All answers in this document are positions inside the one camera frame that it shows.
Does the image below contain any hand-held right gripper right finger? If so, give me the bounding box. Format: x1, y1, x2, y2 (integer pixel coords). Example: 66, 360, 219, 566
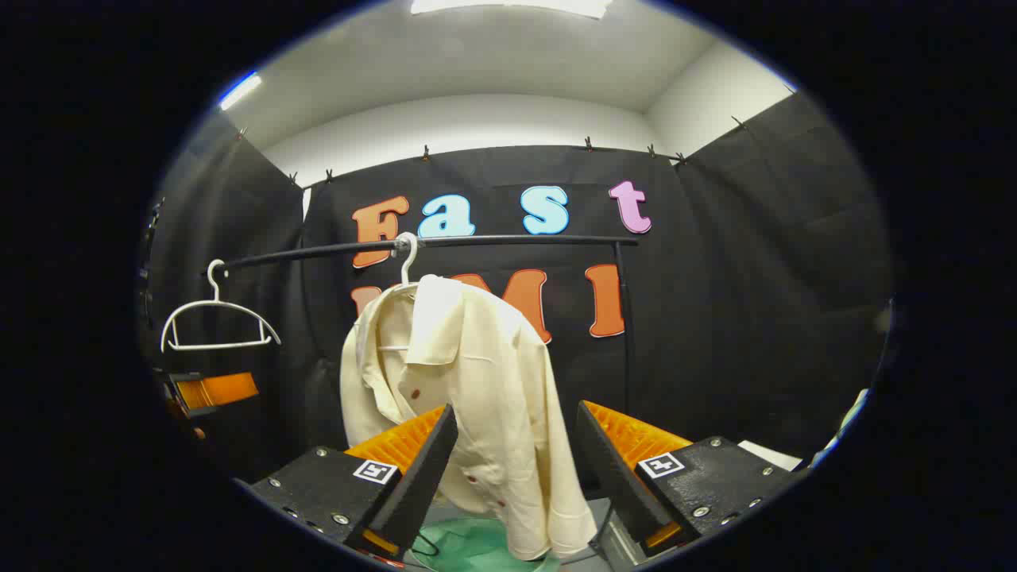
574, 400, 799, 557

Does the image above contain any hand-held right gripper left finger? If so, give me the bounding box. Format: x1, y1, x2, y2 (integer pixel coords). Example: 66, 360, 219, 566
238, 404, 460, 566

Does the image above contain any cream button shirt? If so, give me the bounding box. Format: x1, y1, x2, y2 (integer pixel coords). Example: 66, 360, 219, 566
340, 274, 598, 562

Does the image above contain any white hanger with hook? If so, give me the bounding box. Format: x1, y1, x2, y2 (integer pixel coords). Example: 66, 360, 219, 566
380, 232, 422, 352

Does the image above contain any empty white hanger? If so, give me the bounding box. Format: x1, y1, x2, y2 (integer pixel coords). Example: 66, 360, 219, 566
160, 259, 282, 354

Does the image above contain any black clothes rack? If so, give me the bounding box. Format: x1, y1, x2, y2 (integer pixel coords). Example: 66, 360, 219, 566
203, 233, 640, 418

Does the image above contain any white metal cabinet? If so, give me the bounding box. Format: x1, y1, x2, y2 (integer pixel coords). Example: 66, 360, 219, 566
592, 439, 805, 570

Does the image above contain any narrow ceiling light strip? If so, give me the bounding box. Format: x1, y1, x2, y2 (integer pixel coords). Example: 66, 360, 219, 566
218, 71, 263, 110

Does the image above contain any black backdrop cloth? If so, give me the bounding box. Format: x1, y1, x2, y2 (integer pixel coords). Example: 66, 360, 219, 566
139, 91, 895, 485

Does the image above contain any row of small black clips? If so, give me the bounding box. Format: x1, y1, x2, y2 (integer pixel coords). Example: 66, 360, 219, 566
234, 115, 749, 187

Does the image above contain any wide ceiling light panel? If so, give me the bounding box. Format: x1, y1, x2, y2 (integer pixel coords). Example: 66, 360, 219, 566
411, 0, 613, 19

